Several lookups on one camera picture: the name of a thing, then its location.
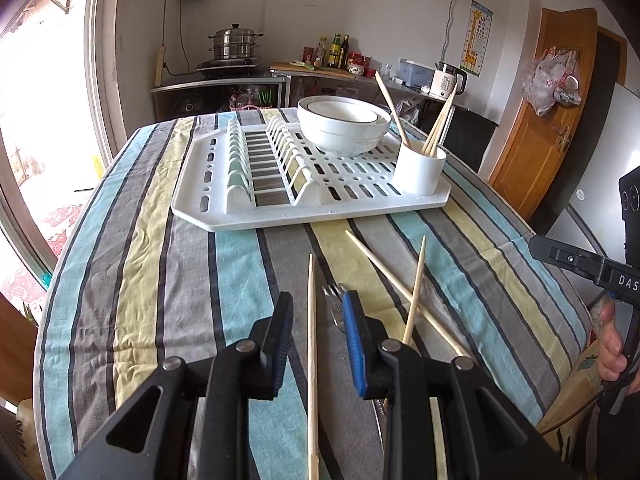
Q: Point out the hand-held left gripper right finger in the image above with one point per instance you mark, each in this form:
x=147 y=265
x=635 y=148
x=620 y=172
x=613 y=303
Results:
x=352 y=345

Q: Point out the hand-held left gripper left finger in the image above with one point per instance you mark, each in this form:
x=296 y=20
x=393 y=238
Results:
x=282 y=345

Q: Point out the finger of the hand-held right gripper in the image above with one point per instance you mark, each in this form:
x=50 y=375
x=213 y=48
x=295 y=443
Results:
x=565 y=257

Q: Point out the wooden chopstick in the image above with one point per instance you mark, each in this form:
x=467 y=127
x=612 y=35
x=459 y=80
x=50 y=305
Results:
x=434 y=132
x=380 y=270
x=312 y=360
x=445 y=115
x=392 y=110
x=417 y=280

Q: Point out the metal fork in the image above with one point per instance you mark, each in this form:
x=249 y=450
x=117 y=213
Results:
x=334 y=305

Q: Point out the white plastic dish rack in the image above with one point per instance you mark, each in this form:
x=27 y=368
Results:
x=350 y=200

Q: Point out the white utensil cup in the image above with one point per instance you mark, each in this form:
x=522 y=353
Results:
x=417 y=175

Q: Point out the large white bowl dark rim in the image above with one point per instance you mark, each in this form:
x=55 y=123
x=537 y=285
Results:
x=345 y=137

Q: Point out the small white bowl dark rim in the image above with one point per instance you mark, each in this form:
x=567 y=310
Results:
x=340 y=111

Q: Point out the person's right hand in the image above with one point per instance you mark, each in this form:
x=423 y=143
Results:
x=609 y=355

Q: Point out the wooden door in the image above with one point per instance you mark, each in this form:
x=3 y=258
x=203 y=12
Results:
x=530 y=160

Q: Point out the silver refrigerator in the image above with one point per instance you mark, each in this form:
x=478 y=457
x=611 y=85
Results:
x=600 y=160

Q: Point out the cardboard box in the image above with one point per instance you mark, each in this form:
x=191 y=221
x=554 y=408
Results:
x=575 y=385

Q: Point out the striped tablecloth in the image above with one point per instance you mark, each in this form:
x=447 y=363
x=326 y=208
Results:
x=175 y=285

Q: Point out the hanging plastic bags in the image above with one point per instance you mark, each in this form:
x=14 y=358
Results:
x=550 y=85

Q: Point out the white electric kettle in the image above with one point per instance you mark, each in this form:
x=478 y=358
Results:
x=442 y=85

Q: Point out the clear blue storage container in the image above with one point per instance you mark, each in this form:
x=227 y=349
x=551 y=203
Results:
x=415 y=74

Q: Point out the pink plastic basket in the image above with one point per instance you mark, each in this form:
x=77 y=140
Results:
x=245 y=102

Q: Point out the black kitchen appliance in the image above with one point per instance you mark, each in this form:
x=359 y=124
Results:
x=184 y=105

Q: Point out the metal kitchen table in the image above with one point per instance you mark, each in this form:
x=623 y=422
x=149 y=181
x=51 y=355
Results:
x=320 y=82

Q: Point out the metal stove shelf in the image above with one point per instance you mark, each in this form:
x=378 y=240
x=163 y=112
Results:
x=215 y=82

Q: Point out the white ceramic flowered jar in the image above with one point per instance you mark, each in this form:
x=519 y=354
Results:
x=356 y=69

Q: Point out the wooden cutting board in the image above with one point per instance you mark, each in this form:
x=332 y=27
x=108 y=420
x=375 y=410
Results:
x=285 y=67

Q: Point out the green onion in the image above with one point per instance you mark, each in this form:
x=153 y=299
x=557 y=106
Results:
x=302 y=64

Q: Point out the black induction cooker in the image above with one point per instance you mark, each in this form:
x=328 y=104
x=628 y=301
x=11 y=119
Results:
x=225 y=65

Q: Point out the small red spice jar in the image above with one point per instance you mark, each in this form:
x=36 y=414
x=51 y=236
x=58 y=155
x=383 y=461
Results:
x=307 y=55

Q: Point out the dark glass bottle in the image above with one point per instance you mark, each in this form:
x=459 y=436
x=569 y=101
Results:
x=345 y=54

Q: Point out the dark sauce bottle yellow label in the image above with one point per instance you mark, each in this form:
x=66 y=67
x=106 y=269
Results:
x=336 y=52

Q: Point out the clear bottle yellow cap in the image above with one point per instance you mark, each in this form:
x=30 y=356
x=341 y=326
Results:
x=322 y=52

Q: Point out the stainless steel steamer pot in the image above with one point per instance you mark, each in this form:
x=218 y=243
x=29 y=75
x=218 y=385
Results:
x=235 y=45

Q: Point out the beige power strip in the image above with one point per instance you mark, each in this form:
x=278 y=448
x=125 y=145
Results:
x=160 y=65

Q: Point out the giraffe wall poster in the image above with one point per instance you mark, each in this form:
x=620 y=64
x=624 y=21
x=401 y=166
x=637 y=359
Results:
x=477 y=35

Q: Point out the window frame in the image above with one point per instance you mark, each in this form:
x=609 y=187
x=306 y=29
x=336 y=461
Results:
x=97 y=85

